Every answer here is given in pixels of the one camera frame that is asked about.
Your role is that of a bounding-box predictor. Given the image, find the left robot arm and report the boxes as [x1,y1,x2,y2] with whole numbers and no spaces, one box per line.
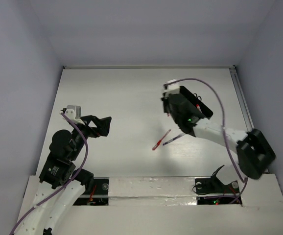
[11,109,112,235]

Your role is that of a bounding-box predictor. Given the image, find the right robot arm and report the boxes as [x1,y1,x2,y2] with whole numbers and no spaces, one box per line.
[161,94,276,182]

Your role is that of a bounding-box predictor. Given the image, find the blue pen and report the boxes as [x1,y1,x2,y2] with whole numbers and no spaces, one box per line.
[163,133,185,146]

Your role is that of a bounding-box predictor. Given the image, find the black oblong container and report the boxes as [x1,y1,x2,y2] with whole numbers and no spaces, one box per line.
[180,86,213,119]

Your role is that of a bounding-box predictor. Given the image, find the silver foil covered beam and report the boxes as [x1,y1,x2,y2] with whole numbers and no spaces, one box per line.
[108,177,197,206]

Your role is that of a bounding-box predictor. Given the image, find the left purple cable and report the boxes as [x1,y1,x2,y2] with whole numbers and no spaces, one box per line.
[9,112,89,235]

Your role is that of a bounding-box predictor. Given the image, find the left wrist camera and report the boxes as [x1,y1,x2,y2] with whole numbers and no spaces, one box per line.
[60,105,82,123]

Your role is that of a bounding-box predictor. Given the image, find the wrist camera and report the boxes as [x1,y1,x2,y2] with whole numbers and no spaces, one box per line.
[163,79,180,99]
[60,105,82,123]

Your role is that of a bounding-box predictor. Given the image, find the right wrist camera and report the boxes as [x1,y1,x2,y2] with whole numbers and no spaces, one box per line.
[163,79,180,99]

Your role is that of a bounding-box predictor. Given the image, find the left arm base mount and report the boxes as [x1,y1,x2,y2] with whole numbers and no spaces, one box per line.
[74,178,109,206]

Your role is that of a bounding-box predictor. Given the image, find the aluminium rail right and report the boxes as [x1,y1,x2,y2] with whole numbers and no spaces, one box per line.
[230,68,268,174]

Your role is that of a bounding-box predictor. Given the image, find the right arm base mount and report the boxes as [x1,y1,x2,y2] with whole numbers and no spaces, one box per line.
[192,165,240,196]

